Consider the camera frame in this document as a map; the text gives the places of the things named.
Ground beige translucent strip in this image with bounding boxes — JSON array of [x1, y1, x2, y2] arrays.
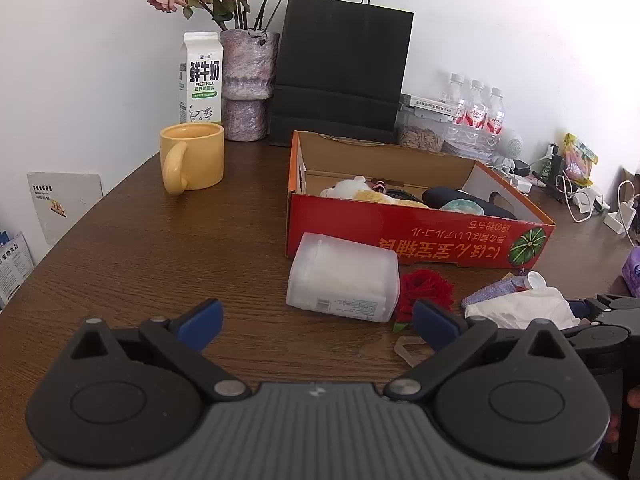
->
[[394, 335, 436, 371]]

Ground red artificial flower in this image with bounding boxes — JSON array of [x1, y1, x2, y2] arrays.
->
[[392, 269, 457, 333]]

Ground purple cloth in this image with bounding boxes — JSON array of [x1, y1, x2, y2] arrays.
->
[[461, 277, 528, 308]]

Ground small white charger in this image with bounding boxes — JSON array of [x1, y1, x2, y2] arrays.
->
[[572, 187, 598, 213]]

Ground white round speaker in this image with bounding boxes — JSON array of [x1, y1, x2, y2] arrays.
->
[[497, 129, 525, 162]]

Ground white earphones with cable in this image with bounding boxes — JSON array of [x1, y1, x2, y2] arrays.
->
[[487, 157, 533, 193]]

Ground purple tissue pack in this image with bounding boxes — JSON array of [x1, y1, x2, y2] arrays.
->
[[621, 246, 640, 297]]

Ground dark navy zip pouch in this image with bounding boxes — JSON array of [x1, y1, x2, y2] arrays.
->
[[422, 186, 508, 218]]

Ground white charger block with cable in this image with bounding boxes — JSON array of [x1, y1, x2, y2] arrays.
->
[[602, 180, 640, 236]]

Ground white milk carton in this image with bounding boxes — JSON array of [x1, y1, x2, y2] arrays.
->
[[177, 31, 223, 126]]

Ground black paper bag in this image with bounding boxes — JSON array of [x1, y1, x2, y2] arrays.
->
[[269, 0, 415, 147]]

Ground yellow mug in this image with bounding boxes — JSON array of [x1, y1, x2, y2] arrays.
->
[[159, 122, 226, 196]]

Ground translucent plastic box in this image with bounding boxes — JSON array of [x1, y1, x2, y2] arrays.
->
[[286, 232, 402, 323]]

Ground clear seed container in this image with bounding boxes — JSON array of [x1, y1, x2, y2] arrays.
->
[[397, 108, 448, 153]]

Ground white flat printed box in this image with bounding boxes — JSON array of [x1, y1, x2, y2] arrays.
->
[[400, 94, 468, 112]]

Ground blue and white packets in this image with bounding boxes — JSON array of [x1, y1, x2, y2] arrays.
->
[[0, 230, 35, 311]]

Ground yellow and white plush toy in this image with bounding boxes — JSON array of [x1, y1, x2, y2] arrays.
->
[[320, 175, 431, 209]]

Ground black braided cable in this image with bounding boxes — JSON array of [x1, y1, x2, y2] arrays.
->
[[372, 180, 426, 202]]

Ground small green bottle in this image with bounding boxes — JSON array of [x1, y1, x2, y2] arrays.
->
[[545, 142, 563, 181]]

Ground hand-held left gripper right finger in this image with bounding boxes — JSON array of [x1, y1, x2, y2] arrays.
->
[[382, 299, 571, 403]]

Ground red cardboard box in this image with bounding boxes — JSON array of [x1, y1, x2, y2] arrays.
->
[[286, 130, 557, 267]]

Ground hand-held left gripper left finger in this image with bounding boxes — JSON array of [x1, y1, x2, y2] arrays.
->
[[67, 298, 253, 403]]

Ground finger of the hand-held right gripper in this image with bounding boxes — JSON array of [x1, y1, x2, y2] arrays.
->
[[564, 325, 633, 357], [565, 294, 640, 328]]

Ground white printed card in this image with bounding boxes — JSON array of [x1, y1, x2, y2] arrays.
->
[[27, 172, 105, 247]]

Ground pale green crumpled bag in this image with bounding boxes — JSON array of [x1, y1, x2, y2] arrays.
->
[[439, 198, 483, 217]]

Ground purple mottled vase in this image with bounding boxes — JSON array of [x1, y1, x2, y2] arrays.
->
[[219, 29, 281, 142]]

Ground yellow snack packet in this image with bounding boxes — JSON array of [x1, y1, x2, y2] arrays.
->
[[562, 132, 599, 187]]

